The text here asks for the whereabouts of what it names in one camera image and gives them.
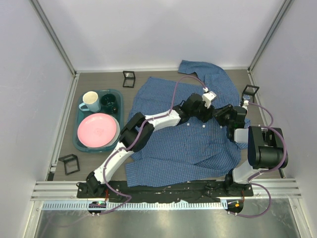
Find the dark green mug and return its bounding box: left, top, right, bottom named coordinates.
left=101, top=93, right=118, bottom=114

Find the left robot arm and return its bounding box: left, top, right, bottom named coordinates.
left=78, top=91, right=216, bottom=197

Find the teal plastic tray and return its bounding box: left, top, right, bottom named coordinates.
left=72, top=89, right=124, bottom=153

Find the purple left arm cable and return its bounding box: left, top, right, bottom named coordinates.
left=100, top=76, right=209, bottom=215

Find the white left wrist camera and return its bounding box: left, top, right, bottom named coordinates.
left=202, top=91, right=217, bottom=109

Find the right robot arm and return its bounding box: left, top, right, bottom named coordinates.
left=213, top=105, right=288, bottom=196

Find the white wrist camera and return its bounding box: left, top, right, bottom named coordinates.
left=202, top=91, right=217, bottom=109
left=241, top=99, right=249, bottom=110

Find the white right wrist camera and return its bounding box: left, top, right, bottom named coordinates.
left=241, top=99, right=249, bottom=110

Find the light blue mug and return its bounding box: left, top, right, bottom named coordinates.
left=78, top=91, right=101, bottom=113

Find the blue plaid shirt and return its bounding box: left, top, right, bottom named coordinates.
left=125, top=60, right=248, bottom=187

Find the pink plate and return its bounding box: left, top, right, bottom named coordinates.
left=77, top=113, right=119, bottom=149

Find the black display box back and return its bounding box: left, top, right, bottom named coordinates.
left=122, top=70, right=136, bottom=88

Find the black display box right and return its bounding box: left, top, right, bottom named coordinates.
left=242, top=84, right=260, bottom=103

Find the aluminium frame rail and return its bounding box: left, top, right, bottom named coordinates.
left=29, top=0, right=77, bottom=77

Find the black display box front-left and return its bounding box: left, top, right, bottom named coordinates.
left=58, top=154, right=80, bottom=176

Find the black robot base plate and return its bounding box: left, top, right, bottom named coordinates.
left=76, top=179, right=256, bottom=204

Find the white slotted cable duct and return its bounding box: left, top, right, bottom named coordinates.
left=42, top=200, right=227, bottom=211

